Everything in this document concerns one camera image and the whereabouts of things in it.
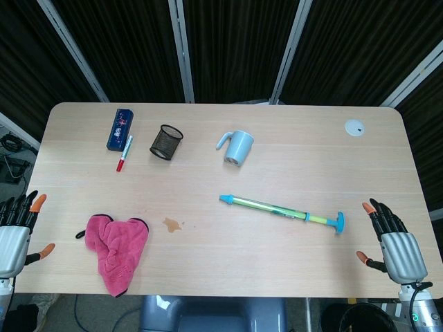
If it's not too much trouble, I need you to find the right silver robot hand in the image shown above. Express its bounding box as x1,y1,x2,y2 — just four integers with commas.
356,198,428,283

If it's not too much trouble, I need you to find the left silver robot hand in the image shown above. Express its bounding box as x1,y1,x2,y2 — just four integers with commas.
0,190,56,279

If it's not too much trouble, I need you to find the pink cloth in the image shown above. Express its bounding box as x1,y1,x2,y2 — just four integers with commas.
75,214,150,298

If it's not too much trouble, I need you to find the black mesh pen holder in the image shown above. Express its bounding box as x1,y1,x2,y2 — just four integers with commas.
149,124,184,162

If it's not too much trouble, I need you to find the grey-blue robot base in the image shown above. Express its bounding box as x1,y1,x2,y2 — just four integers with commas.
138,295,288,332

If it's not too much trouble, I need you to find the brown liquid spill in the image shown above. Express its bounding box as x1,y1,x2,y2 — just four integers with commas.
163,217,184,234

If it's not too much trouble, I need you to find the black trash bin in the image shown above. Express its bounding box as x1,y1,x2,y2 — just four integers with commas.
320,302,399,332

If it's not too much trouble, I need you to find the grey table leg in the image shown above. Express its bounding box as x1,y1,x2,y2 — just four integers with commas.
302,297,314,332

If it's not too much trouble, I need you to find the green and blue water syringe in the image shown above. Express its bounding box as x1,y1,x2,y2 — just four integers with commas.
219,194,346,236

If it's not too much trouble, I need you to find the red and white marker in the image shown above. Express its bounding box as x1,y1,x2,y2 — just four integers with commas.
116,134,134,173

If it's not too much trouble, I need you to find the dark blue printed box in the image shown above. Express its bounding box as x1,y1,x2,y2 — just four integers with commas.
105,108,135,152

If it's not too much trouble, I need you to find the light blue mug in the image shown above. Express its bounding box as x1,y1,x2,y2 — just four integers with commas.
216,130,256,169

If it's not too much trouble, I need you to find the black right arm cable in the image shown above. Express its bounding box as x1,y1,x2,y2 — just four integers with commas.
409,282,434,328

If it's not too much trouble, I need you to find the black floor cables bundle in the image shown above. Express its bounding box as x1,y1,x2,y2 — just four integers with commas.
0,133,39,185

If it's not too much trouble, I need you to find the grey partition frame post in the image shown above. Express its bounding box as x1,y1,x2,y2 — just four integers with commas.
379,44,443,108
168,0,195,104
36,0,110,103
0,112,42,151
269,0,314,105

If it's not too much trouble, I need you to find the white cable grommet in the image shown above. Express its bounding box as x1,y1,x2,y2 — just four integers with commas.
344,119,365,137

